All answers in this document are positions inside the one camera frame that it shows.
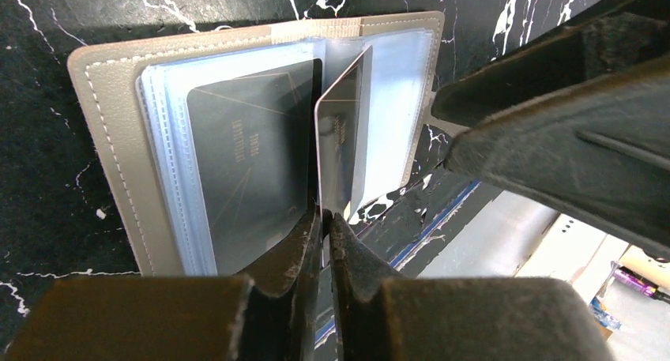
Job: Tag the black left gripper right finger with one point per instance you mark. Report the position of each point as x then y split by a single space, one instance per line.
382 315

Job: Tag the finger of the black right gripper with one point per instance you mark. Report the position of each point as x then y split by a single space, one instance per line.
597 151
564 57

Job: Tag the black VIP credit card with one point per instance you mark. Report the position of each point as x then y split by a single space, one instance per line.
252 139

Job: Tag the dark rose-edged credit card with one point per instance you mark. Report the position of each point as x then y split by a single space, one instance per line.
341 119

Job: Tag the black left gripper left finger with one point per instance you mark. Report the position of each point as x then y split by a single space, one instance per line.
264 312

